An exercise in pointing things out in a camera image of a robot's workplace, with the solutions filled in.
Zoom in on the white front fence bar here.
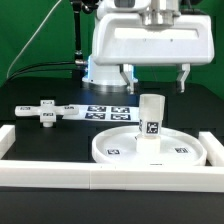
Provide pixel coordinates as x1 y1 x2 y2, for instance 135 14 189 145
0 160 224 193

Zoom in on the black cable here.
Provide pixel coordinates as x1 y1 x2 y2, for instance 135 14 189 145
6 60 88 83

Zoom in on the paper sheet with markers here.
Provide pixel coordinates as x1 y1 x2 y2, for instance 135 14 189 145
63 105 139 122

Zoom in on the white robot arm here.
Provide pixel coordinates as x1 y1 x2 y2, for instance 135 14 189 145
83 0 214 93

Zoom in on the white round table top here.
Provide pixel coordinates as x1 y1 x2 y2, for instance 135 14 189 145
92 125 207 166

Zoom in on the black camera stand pole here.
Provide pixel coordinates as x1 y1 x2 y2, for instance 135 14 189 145
69 0 100 68

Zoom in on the white right fence bar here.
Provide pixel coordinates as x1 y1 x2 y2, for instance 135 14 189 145
199 132 224 167

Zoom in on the grey cable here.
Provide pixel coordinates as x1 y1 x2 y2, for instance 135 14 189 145
6 0 64 78

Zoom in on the white cross-shaped table base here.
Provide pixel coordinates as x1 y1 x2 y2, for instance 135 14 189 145
15 100 79 128

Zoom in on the white left fence bar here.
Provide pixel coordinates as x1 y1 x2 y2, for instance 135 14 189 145
0 125 16 160

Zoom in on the white fence bar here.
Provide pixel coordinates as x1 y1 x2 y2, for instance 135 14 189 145
0 160 224 193
199 132 224 167
0 125 16 160

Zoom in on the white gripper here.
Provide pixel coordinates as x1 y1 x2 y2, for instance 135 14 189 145
92 13 214 94

